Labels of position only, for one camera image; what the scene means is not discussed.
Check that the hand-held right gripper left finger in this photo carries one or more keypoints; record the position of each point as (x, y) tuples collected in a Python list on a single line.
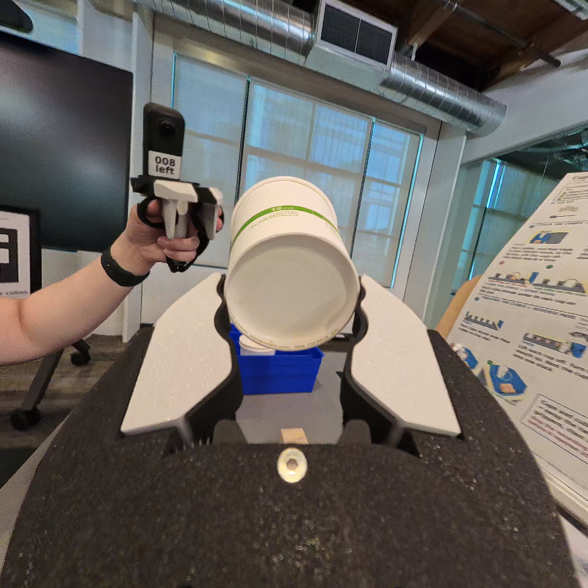
[(183, 367)]

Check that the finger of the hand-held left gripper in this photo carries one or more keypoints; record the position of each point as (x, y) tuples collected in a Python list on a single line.
[(174, 190), (212, 202)]

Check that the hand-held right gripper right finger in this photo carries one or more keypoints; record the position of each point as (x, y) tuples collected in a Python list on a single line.
[(399, 367)]

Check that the blue plastic bin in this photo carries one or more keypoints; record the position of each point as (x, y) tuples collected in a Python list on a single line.
[(280, 374)]

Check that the wooden cube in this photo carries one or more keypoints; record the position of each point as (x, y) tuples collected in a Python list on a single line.
[(294, 436)]

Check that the person's left forearm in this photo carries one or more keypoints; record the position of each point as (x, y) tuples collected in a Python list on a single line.
[(55, 317)]

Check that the person's left hand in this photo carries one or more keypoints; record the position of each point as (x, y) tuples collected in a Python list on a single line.
[(138, 239)]

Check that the black wristband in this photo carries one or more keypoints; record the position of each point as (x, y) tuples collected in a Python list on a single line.
[(119, 273)]

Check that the window with white blinds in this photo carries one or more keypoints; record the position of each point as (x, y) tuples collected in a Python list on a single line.
[(285, 128)]

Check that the printed instruction sheet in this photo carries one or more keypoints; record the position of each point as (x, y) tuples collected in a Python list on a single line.
[(528, 321)]

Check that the black framed sign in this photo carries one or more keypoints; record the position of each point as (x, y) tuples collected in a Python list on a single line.
[(18, 257)]

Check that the white ceiling vent unit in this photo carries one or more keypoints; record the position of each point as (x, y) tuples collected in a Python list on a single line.
[(356, 32)]

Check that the silver air duct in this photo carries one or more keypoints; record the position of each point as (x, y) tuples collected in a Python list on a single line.
[(436, 92)]

